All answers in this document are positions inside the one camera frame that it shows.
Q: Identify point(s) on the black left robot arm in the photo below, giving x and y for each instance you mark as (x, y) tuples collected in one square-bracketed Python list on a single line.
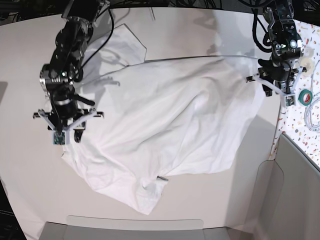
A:
[(281, 40)]

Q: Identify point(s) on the clear tape dispenser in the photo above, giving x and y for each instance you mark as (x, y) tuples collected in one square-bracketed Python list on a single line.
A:
[(307, 61)]

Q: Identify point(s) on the grey chair right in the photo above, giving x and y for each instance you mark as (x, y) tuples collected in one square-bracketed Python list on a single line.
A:
[(285, 203)]

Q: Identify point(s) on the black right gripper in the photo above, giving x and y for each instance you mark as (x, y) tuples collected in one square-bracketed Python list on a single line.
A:
[(65, 107)]

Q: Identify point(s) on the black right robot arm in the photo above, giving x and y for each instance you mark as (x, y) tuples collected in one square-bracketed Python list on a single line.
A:
[(68, 59)]

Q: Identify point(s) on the green tape roll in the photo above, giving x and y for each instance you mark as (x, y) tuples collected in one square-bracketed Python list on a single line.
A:
[(305, 97)]

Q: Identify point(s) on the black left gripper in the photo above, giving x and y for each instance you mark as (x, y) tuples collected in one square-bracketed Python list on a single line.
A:
[(280, 76)]

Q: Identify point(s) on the terrazzo pattern side surface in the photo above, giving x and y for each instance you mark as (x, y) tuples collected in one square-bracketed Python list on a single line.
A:
[(302, 123)]

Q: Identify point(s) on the white t-shirt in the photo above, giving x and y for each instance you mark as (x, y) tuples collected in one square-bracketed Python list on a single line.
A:
[(161, 118)]

